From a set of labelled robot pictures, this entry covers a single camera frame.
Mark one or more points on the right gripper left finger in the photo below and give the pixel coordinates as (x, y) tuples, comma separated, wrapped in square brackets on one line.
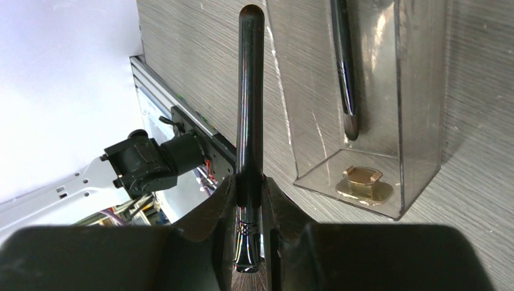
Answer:
[(194, 253)]

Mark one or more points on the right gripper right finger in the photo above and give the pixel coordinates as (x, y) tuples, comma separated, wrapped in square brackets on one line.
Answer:
[(302, 254)]

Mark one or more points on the clear drawer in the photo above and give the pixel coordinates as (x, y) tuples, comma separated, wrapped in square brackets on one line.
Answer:
[(398, 51)]

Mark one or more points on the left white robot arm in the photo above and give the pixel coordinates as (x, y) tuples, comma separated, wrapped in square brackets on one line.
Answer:
[(129, 169)]

